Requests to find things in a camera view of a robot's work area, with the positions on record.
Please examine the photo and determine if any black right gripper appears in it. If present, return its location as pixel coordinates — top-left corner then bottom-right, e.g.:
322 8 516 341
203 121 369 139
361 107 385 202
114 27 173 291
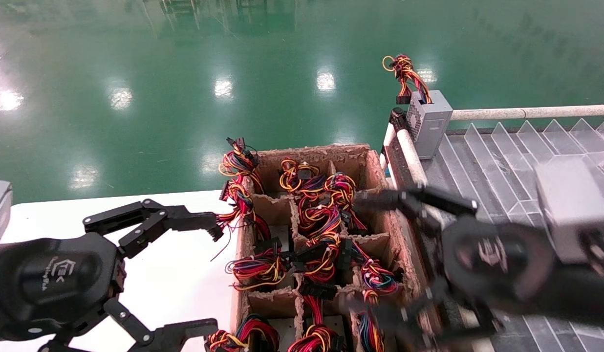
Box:
346 185 604 352

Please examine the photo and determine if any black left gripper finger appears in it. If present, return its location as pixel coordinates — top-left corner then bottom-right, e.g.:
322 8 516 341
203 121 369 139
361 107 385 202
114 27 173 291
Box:
38 298 218 352

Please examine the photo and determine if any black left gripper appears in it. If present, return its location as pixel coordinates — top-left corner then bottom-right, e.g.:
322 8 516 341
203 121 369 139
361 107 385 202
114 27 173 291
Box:
0 198 223 343

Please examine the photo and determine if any grey power supply with wires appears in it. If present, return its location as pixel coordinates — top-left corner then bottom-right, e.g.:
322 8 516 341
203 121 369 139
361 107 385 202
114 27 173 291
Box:
382 54 453 160

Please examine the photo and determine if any brown pulp divider box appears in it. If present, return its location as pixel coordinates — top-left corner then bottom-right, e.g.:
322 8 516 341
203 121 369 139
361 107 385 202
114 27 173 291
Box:
230 144 442 352

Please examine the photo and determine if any dark grey rack bed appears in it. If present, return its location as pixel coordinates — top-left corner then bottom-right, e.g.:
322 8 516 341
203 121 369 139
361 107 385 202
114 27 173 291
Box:
419 132 604 352

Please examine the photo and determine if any black rack edge strip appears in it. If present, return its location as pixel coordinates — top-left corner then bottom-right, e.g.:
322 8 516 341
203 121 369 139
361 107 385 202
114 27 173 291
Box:
388 146 430 206

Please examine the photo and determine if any white slanted rack tube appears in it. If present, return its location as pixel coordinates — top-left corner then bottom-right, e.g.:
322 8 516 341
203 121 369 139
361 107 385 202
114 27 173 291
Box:
397 128 442 225

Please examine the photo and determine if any clear plastic divider sheet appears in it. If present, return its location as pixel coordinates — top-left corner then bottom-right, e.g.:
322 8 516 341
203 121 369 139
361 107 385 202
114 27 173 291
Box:
436 116 604 352

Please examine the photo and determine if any short white rack tube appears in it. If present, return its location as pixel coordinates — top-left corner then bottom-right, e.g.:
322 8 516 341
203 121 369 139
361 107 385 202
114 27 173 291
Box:
380 122 398 169

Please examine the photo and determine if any black pipe joint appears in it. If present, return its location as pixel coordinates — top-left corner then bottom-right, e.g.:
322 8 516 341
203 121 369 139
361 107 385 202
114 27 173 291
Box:
389 108 411 132

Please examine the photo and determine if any long white rack tube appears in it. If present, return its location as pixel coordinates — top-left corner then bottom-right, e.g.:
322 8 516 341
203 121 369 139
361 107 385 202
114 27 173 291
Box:
451 104 604 121

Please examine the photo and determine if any power supply coloured wire bundle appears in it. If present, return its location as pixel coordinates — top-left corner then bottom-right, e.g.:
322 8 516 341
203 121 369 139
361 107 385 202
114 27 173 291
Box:
358 289 387 352
219 138 263 194
297 193 343 238
324 172 368 230
353 242 405 295
226 238 288 291
207 314 281 352
288 284 346 352
279 157 322 192
292 234 354 284

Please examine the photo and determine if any wire bundle with black connector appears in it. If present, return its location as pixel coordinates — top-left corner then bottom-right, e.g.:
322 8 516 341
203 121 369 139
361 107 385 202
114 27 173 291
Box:
212 181 272 262

